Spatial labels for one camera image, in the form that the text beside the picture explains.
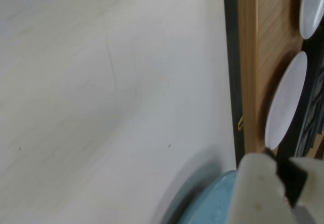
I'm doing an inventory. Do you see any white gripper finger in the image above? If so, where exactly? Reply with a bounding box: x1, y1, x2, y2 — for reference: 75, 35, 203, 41
290, 157, 324, 218
229, 148, 308, 224

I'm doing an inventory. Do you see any blue round dish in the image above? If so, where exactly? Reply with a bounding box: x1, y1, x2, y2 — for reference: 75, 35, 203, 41
161, 169, 239, 224

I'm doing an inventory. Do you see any dark patterned object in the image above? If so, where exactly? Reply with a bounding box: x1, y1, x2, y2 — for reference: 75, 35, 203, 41
295, 63, 324, 158

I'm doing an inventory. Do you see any white round plate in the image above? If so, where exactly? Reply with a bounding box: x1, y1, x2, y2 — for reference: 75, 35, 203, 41
299, 0, 324, 39
264, 51, 309, 151

